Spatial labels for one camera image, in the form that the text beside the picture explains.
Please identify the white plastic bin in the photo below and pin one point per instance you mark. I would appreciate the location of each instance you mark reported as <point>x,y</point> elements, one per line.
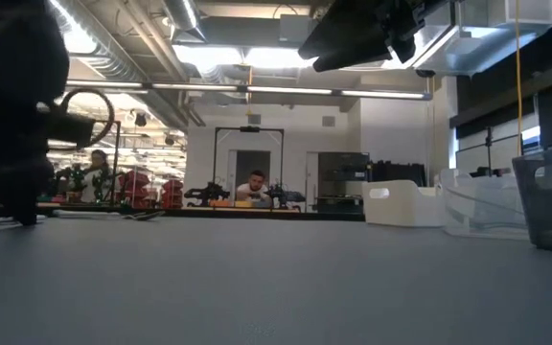
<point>410,206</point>

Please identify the black cabinet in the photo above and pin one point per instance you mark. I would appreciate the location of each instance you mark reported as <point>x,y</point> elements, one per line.
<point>343,182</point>

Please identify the black gantry frame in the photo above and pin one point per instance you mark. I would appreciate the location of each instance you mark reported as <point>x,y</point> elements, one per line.
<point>214,158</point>

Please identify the long ceiling light bar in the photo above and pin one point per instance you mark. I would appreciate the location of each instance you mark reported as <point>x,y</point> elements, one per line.
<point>285,90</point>

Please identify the silver ventilation box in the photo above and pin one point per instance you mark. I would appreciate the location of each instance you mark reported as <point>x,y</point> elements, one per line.
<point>487,43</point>

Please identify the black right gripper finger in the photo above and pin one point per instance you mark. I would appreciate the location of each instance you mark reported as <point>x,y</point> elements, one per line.
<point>357,52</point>
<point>348,26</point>

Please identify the red storage rack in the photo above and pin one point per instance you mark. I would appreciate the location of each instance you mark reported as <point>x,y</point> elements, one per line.
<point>134,189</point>
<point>173,194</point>

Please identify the black cases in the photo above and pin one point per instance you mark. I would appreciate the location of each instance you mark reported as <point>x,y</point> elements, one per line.
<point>400,173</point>

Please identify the person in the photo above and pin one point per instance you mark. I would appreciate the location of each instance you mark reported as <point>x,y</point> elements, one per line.
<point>256,191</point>
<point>98,184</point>

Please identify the black stand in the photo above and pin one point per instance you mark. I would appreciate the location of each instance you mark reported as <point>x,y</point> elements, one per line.
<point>489,148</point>

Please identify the clear plastic bin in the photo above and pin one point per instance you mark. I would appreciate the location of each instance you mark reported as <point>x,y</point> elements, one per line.
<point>477,211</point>

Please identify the background black robot arm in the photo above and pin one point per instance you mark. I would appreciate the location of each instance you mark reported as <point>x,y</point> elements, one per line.
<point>206,193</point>
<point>281,195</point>

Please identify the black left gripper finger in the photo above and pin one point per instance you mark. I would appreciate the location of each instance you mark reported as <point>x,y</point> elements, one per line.
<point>21,208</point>

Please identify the silver spiral duct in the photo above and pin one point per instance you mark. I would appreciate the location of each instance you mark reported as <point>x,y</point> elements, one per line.
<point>113,67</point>

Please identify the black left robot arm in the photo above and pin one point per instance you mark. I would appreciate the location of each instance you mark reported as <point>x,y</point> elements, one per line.
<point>12,57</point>

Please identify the grey table mat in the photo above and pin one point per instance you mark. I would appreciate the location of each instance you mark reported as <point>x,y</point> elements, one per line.
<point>257,287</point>

